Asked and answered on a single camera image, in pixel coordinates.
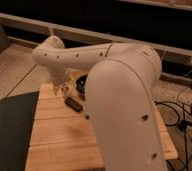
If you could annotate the small black rectangular block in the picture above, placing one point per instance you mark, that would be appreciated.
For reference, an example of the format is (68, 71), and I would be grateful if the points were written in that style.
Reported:
(73, 104)

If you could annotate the dark round bowl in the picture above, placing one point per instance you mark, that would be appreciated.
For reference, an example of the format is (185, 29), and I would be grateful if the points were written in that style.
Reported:
(80, 85)

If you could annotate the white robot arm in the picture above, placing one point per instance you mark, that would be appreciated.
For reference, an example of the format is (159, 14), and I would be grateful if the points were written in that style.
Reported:
(118, 98)

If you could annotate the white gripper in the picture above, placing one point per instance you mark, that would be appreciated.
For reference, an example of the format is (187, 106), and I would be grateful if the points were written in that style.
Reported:
(59, 76)

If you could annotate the dark grey floor mat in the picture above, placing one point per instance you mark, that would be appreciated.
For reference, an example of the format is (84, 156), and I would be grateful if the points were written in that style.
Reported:
(16, 121)

